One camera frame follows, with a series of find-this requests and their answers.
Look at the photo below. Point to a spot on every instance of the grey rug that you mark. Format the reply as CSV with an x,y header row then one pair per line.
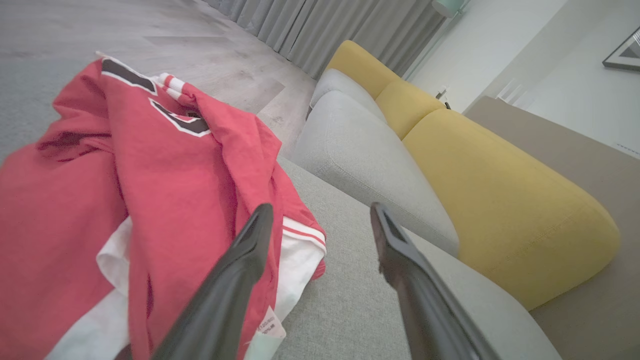
x,y
30,95

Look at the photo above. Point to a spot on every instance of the small grey seat cushion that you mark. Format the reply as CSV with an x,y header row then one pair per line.
x,y
345,87

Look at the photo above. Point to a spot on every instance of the large yellow back cushion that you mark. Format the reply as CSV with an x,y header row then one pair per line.
x,y
510,210

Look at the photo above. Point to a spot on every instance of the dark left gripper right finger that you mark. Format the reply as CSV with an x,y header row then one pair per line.
x,y
420,295

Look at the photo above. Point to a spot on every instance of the teal lamp shade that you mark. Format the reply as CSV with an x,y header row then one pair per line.
x,y
447,6

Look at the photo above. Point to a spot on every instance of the grey pleated curtain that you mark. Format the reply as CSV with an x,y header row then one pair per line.
x,y
325,30

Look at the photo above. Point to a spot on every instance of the brown sofa backrest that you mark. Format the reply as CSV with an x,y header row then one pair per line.
x,y
575,150

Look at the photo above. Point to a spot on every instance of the dark framed picture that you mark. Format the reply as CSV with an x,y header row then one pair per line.
x,y
627,54

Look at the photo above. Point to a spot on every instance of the red basketball jersey number 23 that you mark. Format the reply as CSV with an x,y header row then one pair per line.
x,y
165,170

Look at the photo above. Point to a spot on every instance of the large grey seat cushion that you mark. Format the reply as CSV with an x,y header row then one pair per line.
x,y
365,160

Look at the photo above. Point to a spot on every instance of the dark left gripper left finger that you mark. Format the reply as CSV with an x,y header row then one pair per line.
x,y
235,280

